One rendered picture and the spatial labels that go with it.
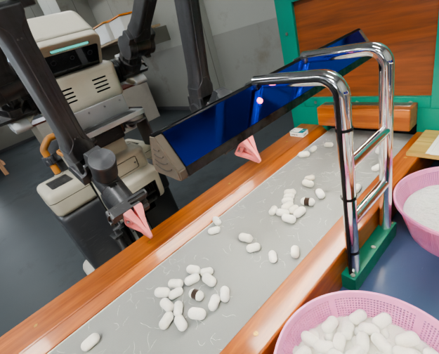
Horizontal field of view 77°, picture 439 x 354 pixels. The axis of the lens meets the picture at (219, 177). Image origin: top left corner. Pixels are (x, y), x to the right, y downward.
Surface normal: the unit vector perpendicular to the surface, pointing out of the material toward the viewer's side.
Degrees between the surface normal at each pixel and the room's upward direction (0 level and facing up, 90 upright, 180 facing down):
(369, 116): 90
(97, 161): 40
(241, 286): 0
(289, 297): 0
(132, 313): 0
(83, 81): 98
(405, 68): 90
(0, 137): 90
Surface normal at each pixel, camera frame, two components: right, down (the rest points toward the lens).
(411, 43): -0.72, 0.51
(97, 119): 0.68, 0.18
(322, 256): -0.28, -0.84
